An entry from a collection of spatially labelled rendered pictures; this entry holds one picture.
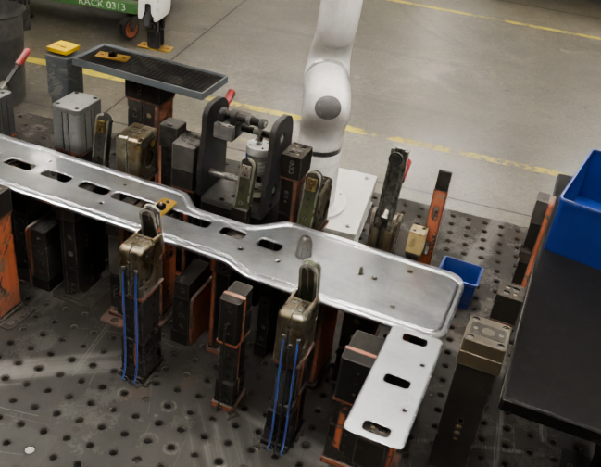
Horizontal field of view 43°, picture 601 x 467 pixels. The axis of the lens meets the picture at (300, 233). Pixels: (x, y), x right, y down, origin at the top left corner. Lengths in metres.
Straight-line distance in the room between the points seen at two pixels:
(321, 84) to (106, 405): 0.90
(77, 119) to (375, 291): 0.83
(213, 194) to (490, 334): 0.77
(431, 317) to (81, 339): 0.80
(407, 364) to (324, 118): 0.77
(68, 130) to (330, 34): 0.67
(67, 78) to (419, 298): 1.11
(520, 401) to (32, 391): 0.98
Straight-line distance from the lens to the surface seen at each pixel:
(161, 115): 2.00
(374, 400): 1.30
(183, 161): 1.82
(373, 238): 1.67
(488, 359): 1.39
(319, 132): 2.00
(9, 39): 4.40
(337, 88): 1.90
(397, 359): 1.38
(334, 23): 1.89
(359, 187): 2.28
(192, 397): 1.68
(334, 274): 1.55
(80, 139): 1.92
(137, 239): 1.53
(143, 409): 1.66
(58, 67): 2.12
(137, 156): 1.83
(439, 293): 1.56
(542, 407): 1.34
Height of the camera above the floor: 1.91
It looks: 33 degrees down
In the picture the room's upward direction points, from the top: 7 degrees clockwise
